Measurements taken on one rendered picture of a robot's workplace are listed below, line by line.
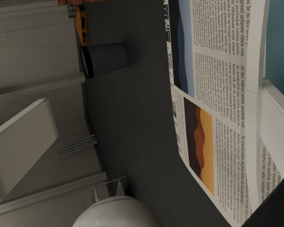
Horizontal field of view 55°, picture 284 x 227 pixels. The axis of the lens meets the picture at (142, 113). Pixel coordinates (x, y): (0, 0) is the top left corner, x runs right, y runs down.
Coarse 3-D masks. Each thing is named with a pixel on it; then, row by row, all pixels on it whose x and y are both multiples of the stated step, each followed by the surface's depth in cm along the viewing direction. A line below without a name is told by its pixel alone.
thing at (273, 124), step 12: (264, 84) 15; (264, 96) 14; (276, 96) 13; (264, 108) 14; (276, 108) 12; (264, 120) 14; (276, 120) 12; (264, 132) 15; (276, 132) 12; (276, 144) 12; (276, 156) 13
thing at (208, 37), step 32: (192, 0) 24; (224, 0) 19; (192, 32) 25; (224, 32) 20; (192, 64) 27; (224, 64) 21; (192, 96) 28; (224, 96) 22; (192, 128) 30; (224, 128) 23; (192, 160) 32; (224, 160) 24; (224, 192) 26
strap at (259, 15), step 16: (256, 0) 13; (256, 16) 14; (256, 32) 14; (256, 48) 14; (256, 64) 14; (256, 80) 14; (256, 96) 15; (256, 112) 15; (256, 128) 15; (256, 144) 16; (256, 160) 16; (256, 176) 16; (256, 192) 17; (256, 208) 18
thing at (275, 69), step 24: (240, 0) 17; (240, 24) 18; (240, 48) 18; (240, 72) 19; (264, 72) 17; (264, 144) 19; (264, 168) 19; (240, 192) 23; (264, 192) 20; (240, 216) 24
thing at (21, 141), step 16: (32, 112) 16; (48, 112) 18; (0, 128) 14; (16, 128) 15; (32, 128) 16; (48, 128) 18; (0, 144) 13; (16, 144) 15; (32, 144) 16; (48, 144) 18; (0, 160) 13; (16, 160) 14; (32, 160) 16; (0, 176) 13; (16, 176) 14; (0, 192) 13
